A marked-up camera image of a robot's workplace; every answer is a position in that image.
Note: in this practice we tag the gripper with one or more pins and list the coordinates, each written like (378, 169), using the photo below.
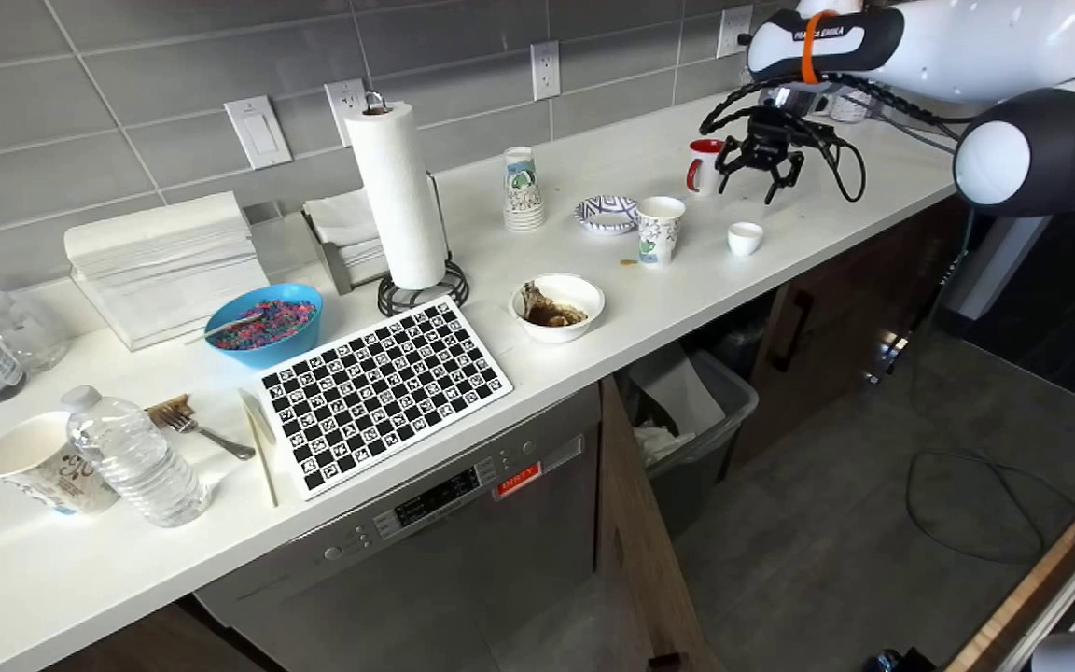
(769, 140)

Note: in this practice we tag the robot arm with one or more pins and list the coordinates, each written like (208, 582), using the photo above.
(957, 47)

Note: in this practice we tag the small white cup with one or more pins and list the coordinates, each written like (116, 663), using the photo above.
(745, 240)

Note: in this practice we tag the patterned paper coffee cup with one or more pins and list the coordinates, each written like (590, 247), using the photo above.
(660, 231)

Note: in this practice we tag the large printed paper cup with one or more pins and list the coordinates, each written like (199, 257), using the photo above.
(38, 467)

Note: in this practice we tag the small patterned plate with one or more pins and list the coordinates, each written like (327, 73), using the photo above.
(605, 215)

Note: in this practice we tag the wooden cabinet door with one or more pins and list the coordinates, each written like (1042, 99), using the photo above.
(649, 560)
(845, 317)

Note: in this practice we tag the stack of paper cups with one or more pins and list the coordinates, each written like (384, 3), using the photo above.
(523, 191)

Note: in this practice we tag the white bowl with brown food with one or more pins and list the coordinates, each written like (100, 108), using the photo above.
(558, 308)

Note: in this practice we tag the grey waste bin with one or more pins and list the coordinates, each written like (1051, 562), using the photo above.
(705, 439)

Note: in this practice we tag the paper towel roll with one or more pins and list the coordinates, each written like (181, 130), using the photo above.
(399, 196)

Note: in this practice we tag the red magnet sign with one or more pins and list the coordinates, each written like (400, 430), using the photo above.
(517, 480)

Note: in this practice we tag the napkin holder with napkins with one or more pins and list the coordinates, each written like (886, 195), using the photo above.
(346, 238)

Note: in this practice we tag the checkered calibration board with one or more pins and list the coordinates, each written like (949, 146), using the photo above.
(379, 392)

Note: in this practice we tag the dishwasher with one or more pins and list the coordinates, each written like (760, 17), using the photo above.
(425, 560)

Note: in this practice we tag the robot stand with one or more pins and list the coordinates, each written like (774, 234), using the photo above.
(1041, 597)

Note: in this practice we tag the blue bowl with colourful beads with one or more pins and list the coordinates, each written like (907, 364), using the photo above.
(267, 327)

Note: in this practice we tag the spoon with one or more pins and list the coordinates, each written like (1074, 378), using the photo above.
(225, 327)

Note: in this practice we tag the white plastic knife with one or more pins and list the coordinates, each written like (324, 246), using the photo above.
(258, 415)

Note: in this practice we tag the wooden stir stick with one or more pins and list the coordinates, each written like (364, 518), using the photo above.
(267, 471)

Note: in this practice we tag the stack of white paper towels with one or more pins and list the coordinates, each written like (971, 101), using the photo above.
(164, 266)

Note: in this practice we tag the metal fork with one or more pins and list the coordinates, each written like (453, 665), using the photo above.
(211, 436)

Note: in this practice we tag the brown scrap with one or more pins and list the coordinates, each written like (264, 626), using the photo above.
(164, 407)

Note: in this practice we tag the clear plastic water bottle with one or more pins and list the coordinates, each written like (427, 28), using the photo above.
(136, 457)

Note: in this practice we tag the clear glass jar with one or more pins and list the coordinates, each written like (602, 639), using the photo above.
(24, 327)

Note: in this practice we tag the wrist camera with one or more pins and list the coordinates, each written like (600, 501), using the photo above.
(803, 101)

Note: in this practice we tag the wall socket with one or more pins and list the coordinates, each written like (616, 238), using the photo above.
(545, 70)
(345, 98)
(733, 30)

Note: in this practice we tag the wall switch plate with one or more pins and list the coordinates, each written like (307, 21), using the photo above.
(258, 132)

